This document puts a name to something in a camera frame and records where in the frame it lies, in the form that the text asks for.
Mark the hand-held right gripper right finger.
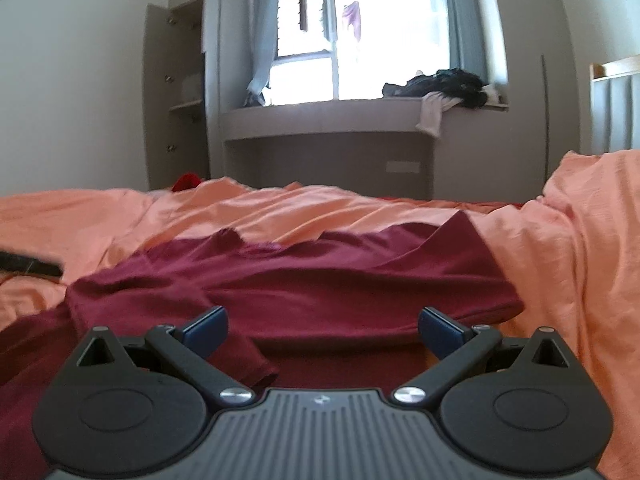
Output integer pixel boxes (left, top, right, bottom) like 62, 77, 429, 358
392, 306, 573, 406

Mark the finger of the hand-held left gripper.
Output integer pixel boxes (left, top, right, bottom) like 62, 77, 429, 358
0, 247, 64, 279

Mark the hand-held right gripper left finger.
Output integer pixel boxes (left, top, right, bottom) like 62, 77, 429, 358
75, 306, 253, 407

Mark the maroon shirt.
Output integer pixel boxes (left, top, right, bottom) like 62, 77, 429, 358
0, 210, 526, 466

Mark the pile of dark clothes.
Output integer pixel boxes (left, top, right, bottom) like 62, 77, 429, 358
382, 67, 495, 109

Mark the red bed sheet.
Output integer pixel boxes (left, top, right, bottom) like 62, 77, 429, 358
257, 196, 526, 392

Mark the red cloth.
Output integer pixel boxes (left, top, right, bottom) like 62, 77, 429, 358
171, 173, 204, 194

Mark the orange blanket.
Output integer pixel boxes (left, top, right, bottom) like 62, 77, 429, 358
0, 150, 640, 480

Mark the white cloth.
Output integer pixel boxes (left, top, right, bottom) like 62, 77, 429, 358
416, 91, 462, 139

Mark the open grey cabinet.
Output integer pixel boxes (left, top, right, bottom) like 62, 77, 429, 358
144, 0, 223, 192

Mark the grey window seat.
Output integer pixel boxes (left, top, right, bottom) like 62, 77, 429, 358
218, 97, 511, 202

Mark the grey built-in wardrobe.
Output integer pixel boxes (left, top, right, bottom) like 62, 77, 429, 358
502, 0, 591, 183

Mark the window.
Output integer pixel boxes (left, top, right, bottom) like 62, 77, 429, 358
270, 0, 451, 106

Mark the grey-blue curtain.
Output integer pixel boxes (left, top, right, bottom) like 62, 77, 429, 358
244, 0, 287, 108
440, 0, 490, 86

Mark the purple hanging garment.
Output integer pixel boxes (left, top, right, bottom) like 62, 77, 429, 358
341, 2, 362, 42

